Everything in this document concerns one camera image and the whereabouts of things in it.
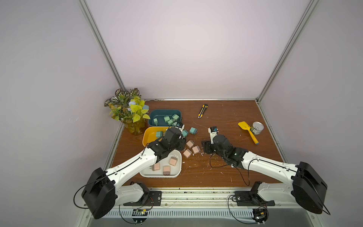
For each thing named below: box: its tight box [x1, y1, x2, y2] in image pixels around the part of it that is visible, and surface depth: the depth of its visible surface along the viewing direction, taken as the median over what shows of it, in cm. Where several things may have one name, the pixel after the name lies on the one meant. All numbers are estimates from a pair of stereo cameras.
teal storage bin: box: [148, 109, 182, 127], surface depth 108 cm
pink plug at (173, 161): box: [169, 155, 178, 166], surface depth 87 cm
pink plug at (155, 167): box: [149, 162, 161, 171], surface depth 84 cm
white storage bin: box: [139, 149, 182, 179], surface depth 84 cm
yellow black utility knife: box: [197, 104, 209, 119], surface depth 112 cm
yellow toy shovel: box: [238, 121, 260, 145], surface depth 102 cm
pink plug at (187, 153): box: [182, 148, 192, 159], surface depth 89 cm
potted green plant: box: [103, 87, 151, 136], surface depth 91 cm
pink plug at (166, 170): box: [163, 165, 171, 176], surface depth 83 cm
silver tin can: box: [250, 121, 265, 135], surface depth 99 cm
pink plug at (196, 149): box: [191, 145, 201, 155], surface depth 91 cm
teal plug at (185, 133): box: [181, 129, 189, 138], surface depth 99 cm
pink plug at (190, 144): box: [186, 139, 195, 149], surface depth 94 cm
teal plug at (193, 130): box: [189, 126, 199, 135], surface depth 100 cm
